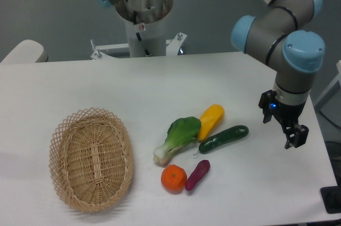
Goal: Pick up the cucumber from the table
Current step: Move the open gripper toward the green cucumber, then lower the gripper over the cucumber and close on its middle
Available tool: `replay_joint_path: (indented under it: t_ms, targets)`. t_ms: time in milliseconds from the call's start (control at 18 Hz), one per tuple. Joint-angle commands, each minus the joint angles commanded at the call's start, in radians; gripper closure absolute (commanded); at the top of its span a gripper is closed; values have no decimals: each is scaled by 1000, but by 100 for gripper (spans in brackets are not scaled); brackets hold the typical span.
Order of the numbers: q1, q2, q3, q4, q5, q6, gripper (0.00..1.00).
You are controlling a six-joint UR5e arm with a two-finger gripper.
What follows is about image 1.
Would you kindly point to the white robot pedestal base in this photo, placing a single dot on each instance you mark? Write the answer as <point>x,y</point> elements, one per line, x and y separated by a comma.
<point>145,26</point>

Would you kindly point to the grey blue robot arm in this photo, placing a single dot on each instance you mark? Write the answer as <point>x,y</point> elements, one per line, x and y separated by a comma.
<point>277,40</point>

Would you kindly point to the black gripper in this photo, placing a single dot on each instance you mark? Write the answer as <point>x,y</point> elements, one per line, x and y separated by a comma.
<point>287,116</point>

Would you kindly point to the white frame at right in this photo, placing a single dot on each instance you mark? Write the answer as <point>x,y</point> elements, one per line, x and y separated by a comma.
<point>332,88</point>

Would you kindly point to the orange tangerine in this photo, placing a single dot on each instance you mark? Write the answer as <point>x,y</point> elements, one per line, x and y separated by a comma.
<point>173,178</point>

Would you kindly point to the purple sweet potato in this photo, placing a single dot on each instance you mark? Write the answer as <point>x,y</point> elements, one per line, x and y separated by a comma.
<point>197,175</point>

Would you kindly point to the white chair armrest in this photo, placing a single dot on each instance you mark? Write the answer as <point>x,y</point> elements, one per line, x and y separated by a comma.
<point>27,51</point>

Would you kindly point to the green bok choy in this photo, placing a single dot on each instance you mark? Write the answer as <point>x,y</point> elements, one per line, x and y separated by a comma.
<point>180,133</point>

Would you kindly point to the black device at edge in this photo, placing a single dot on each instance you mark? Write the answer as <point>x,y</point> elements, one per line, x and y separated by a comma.
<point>331,199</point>

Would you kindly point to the yellow bell pepper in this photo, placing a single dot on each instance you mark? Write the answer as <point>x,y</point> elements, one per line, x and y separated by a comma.
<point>210,119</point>

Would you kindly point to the woven wicker basket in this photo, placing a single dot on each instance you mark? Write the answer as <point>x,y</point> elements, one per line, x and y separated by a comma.
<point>91,160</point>

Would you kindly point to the green cucumber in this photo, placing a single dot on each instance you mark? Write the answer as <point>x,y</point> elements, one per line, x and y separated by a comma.
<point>229,135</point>

